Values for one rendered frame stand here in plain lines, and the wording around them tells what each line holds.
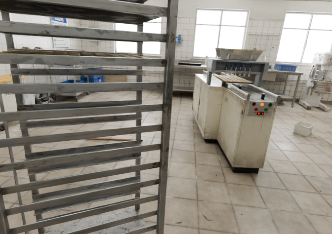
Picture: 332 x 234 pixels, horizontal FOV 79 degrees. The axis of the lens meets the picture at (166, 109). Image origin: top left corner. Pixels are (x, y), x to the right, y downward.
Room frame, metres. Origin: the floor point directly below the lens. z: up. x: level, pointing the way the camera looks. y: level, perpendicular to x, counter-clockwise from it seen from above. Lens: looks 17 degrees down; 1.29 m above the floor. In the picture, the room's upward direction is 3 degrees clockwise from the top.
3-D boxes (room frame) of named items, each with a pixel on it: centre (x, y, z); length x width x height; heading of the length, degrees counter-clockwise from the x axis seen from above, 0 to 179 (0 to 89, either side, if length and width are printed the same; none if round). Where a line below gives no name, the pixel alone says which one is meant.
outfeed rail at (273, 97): (2.90, -1.05, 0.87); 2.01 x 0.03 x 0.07; 1
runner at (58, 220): (0.70, 0.29, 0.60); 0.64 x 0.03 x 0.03; 113
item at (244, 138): (2.28, -0.92, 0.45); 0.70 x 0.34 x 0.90; 1
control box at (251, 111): (1.92, -0.93, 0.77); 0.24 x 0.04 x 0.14; 91
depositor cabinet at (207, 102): (3.26, -0.89, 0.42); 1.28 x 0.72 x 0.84; 1
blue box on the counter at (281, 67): (5.35, -3.03, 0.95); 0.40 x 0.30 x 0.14; 87
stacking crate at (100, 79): (5.70, 2.13, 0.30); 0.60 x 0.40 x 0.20; 175
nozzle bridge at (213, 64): (2.78, -0.90, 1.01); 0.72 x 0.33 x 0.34; 91
